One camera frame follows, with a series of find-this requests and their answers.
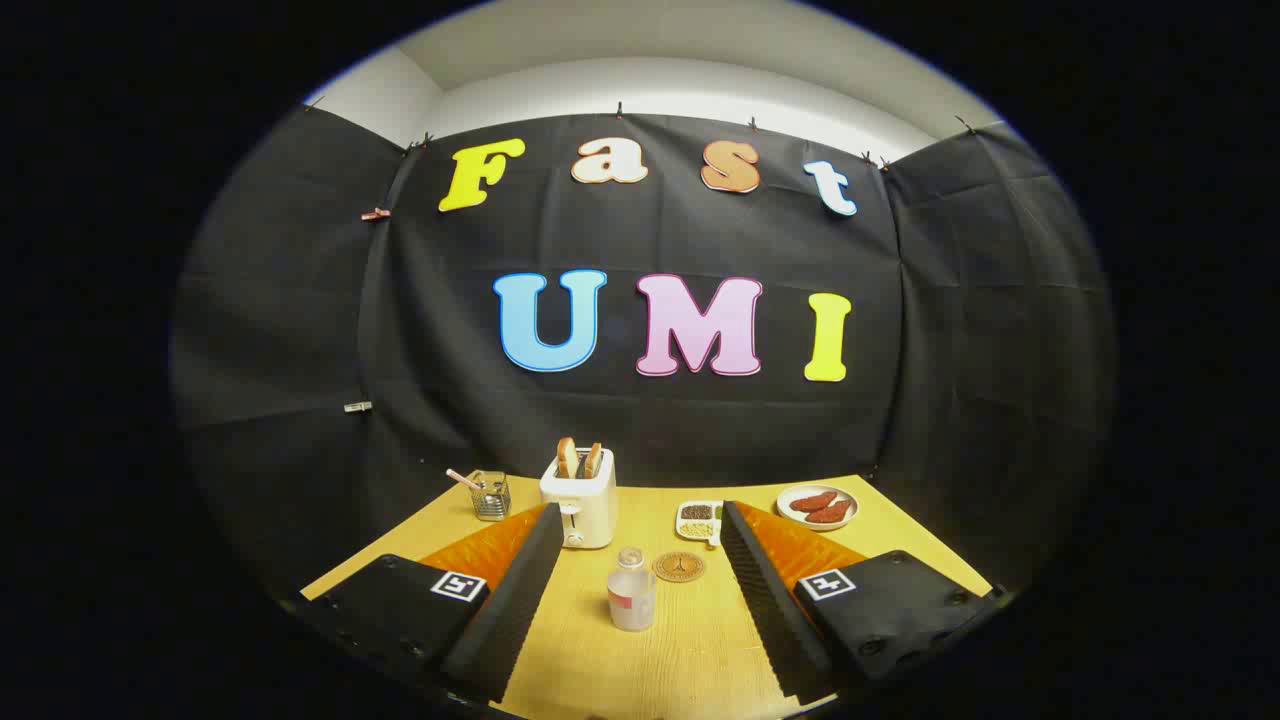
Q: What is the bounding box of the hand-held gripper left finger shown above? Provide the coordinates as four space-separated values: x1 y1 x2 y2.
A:
296 503 566 704

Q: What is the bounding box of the metal mesh holder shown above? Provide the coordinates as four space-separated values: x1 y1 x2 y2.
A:
469 470 512 522

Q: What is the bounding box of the clear plastic juice bottle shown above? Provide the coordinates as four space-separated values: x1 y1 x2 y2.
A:
607 547 658 632

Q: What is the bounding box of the white oval plate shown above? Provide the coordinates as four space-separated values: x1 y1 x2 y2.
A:
776 484 860 531

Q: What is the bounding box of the wooden table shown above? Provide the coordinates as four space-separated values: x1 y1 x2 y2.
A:
300 474 993 720

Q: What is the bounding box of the white toaster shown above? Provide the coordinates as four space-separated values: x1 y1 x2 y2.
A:
539 447 618 550

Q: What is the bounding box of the white divided bean dish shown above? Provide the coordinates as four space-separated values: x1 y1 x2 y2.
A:
676 500 725 549

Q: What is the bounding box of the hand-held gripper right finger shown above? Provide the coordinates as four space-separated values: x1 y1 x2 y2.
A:
720 500 1006 706

